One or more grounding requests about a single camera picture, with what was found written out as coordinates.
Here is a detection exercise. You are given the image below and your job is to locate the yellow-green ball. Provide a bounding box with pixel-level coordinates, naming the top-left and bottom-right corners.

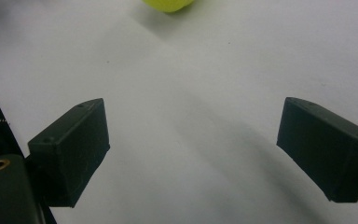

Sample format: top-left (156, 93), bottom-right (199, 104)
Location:
top-left (142, 0), bottom-right (196, 13)

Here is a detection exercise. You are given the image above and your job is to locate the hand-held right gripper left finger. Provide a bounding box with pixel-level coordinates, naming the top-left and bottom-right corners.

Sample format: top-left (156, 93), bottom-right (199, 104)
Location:
top-left (27, 98), bottom-right (111, 208)

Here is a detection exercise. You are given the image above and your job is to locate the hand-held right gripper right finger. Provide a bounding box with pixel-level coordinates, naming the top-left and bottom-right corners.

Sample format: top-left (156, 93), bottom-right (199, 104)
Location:
top-left (276, 96), bottom-right (358, 203)

